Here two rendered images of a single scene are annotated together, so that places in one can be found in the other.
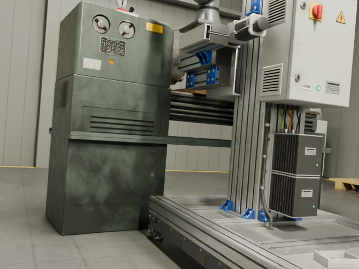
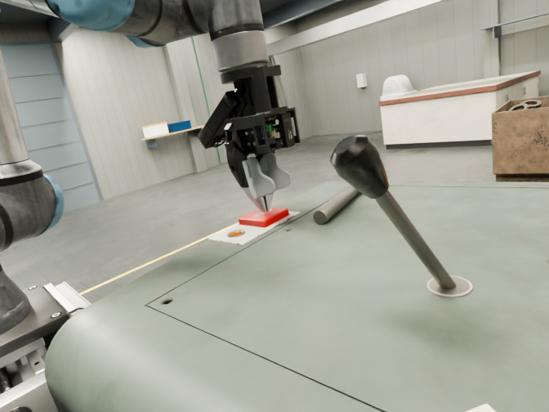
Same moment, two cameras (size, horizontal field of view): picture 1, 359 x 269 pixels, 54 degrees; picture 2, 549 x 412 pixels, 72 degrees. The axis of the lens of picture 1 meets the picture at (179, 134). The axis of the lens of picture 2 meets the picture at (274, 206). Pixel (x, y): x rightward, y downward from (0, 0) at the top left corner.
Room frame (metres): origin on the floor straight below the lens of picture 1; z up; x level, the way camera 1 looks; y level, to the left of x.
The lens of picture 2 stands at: (2.60, 0.25, 1.44)
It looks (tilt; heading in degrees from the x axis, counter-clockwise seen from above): 16 degrees down; 165
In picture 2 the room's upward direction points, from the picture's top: 11 degrees counter-clockwise
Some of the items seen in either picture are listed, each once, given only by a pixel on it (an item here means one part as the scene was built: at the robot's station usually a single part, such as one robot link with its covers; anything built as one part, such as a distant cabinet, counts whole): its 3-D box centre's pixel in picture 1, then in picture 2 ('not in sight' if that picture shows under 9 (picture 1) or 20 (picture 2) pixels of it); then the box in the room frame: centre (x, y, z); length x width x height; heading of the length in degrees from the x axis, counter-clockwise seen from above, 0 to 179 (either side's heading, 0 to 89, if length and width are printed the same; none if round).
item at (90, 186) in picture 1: (107, 152); not in sight; (2.24, 0.45, 0.43); 0.60 x 0.48 x 0.86; 120
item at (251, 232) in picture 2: (124, 18); (259, 240); (2.05, 0.37, 1.23); 0.13 x 0.08 x 0.06; 120
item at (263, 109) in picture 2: not in sight; (256, 113); (2.06, 0.40, 1.42); 0.09 x 0.08 x 0.12; 30
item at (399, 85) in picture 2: not in sight; (399, 104); (-5.97, 6.42, 0.71); 0.72 x 0.65 x 1.42; 25
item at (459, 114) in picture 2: not in sight; (461, 110); (-3.80, 6.33, 0.50); 2.65 x 2.15 x 1.00; 115
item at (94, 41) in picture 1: (114, 53); (381, 383); (2.24, 0.45, 1.06); 0.59 x 0.48 x 0.39; 120
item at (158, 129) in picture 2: not in sight; (155, 130); (-6.60, 0.34, 1.26); 0.48 x 0.40 x 0.27; 115
